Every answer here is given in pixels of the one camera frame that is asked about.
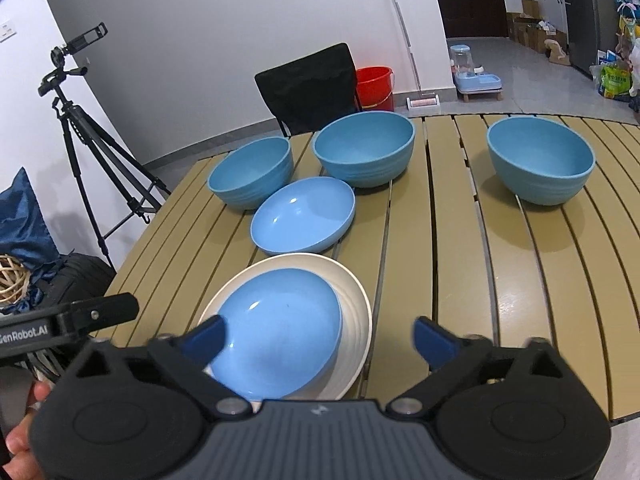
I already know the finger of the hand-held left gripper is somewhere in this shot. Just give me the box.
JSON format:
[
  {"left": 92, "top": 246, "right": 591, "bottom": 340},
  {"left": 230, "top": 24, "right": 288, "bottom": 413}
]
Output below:
[{"left": 55, "top": 292, "right": 140, "bottom": 336}]

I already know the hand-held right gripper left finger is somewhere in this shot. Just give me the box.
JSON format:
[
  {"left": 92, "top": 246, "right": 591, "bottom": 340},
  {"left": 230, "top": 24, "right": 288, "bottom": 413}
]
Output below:
[{"left": 59, "top": 316, "right": 254, "bottom": 419}]

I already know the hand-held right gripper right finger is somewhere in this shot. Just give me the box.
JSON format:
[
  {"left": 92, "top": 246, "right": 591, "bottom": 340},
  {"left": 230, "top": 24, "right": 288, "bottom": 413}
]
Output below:
[{"left": 384, "top": 316, "right": 585, "bottom": 419}]

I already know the blue shallow plate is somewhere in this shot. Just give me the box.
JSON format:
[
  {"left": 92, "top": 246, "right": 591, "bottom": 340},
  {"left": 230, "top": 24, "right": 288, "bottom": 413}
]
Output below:
[
  {"left": 207, "top": 268, "right": 344, "bottom": 400},
  {"left": 249, "top": 176, "right": 357, "bottom": 255}
]

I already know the cream plate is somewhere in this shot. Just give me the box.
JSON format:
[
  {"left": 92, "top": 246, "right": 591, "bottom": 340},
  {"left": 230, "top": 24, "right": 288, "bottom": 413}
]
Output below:
[{"left": 195, "top": 253, "right": 374, "bottom": 402}]

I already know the blue deep bowl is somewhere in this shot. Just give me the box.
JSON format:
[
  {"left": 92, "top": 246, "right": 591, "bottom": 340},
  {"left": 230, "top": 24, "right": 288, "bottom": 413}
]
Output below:
[
  {"left": 487, "top": 116, "right": 597, "bottom": 207},
  {"left": 312, "top": 111, "right": 417, "bottom": 189},
  {"left": 207, "top": 136, "right": 294, "bottom": 211}
]

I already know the person's left hand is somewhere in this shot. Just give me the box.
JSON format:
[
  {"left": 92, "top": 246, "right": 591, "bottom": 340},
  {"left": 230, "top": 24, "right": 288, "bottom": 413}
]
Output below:
[{"left": 4, "top": 381, "right": 52, "bottom": 480}]

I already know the black bag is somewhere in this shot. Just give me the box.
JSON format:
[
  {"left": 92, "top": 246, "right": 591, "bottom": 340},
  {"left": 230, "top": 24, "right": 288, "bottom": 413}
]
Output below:
[{"left": 29, "top": 253, "right": 119, "bottom": 312}]

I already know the wicker ball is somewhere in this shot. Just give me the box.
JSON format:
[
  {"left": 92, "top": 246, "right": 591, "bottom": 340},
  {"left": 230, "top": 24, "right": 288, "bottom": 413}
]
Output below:
[{"left": 0, "top": 254, "right": 34, "bottom": 307}]

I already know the tan slatted folding table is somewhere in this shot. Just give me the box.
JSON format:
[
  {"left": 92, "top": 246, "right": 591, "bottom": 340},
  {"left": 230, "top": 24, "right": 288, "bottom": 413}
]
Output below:
[{"left": 102, "top": 112, "right": 640, "bottom": 427}]

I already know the blue cushion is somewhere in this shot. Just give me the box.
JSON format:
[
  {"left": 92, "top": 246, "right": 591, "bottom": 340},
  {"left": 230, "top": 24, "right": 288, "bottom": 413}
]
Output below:
[{"left": 0, "top": 167, "right": 59, "bottom": 307}]

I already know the black tripod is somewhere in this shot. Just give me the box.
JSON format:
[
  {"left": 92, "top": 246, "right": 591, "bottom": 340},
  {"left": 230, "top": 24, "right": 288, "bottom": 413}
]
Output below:
[{"left": 37, "top": 67, "right": 171, "bottom": 267}]

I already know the red bucket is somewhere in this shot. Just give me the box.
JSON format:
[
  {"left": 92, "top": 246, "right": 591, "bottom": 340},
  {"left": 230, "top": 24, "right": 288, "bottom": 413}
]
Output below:
[{"left": 355, "top": 65, "right": 396, "bottom": 113}]

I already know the blue pet feeder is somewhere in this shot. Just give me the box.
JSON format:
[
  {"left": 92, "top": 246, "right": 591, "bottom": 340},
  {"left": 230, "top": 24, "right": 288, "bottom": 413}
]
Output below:
[{"left": 448, "top": 44, "right": 504, "bottom": 104}]

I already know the black fabric chair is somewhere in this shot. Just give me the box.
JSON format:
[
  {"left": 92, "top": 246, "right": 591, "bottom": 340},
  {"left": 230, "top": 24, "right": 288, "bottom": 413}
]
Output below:
[{"left": 253, "top": 42, "right": 362, "bottom": 137}]

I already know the flat mop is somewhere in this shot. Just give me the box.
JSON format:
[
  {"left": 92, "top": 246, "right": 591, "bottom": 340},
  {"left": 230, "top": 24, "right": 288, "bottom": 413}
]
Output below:
[{"left": 384, "top": 0, "right": 441, "bottom": 114}]

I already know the tan cardboard cat scratcher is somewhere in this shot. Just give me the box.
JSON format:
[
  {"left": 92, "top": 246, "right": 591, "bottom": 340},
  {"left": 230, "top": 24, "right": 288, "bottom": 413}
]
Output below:
[{"left": 543, "top": 38, "right": 571, "bottom": 66}]

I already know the green pet food bag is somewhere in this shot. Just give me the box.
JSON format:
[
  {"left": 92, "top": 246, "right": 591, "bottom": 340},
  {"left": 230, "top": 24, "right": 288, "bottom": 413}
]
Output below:
[{"left": 597, "top": 62, "right": 634, "bottom": 101}]

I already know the pile of small cardboard boxes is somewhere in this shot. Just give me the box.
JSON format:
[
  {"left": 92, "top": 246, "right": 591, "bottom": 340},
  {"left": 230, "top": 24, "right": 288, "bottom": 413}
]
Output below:
[{"left": 505, "top": 0, "right": 569, "bottom": 54}]

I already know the white plastic bag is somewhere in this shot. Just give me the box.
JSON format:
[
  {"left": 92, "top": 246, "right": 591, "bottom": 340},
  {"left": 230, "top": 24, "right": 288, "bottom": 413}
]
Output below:
[{"left": 627, "top": 39, "right": 640, "bottom": 97}]

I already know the white base cabinet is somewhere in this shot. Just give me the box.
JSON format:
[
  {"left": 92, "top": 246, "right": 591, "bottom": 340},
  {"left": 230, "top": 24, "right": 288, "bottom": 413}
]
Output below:
[{"left": 527, "top": 0, "right": 574, "bottom": 52}]

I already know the grey refrigerator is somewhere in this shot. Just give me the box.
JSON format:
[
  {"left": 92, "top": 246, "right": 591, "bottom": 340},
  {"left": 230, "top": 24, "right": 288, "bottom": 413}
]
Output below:
[{"left": 562, "top": 0, "right": 640, "bottom": 81}]

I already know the blue gift bag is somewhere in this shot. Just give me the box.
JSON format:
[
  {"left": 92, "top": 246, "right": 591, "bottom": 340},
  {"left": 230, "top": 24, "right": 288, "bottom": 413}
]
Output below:
[{"left": 614, "top": 0, "right": 640, "bottom": 37}]

